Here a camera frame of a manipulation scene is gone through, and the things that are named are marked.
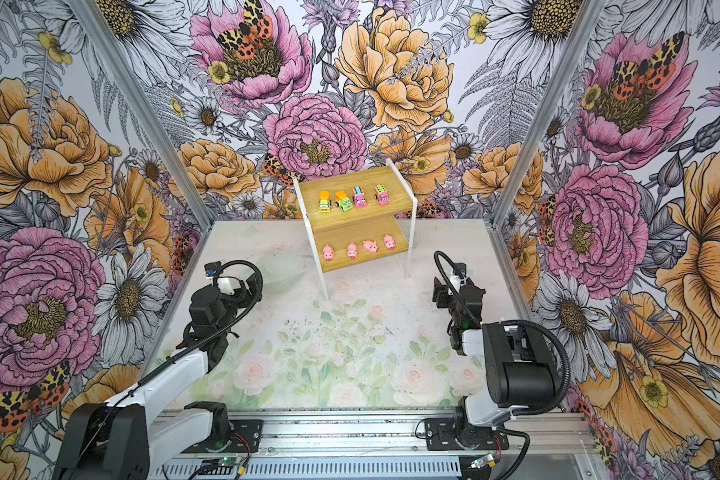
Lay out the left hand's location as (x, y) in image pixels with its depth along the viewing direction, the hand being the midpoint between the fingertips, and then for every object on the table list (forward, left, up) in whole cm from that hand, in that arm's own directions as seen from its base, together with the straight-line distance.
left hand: (243, 283), depth 87 cm
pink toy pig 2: (+8, -31, +4) cm, 33 cm away
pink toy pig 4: (+11, -42, +4) cm, 44 cm away
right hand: (+3, -60, -6) cm, 60 cm away
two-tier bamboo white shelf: (+7, -33, +19) cm, 39 cm away
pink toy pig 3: (+11, -36, +4) cm, 38 cm away
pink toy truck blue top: (+12, -33, +22) cm, 42 cm away
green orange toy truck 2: (+10, -29, +21) cm, 38 cm away
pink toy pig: (+7, -24, +4) cm, 26 cm away
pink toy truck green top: (+13, -39, +22) cm, 47 cm away
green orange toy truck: (+10, -25, +21) cm, 34 cm away
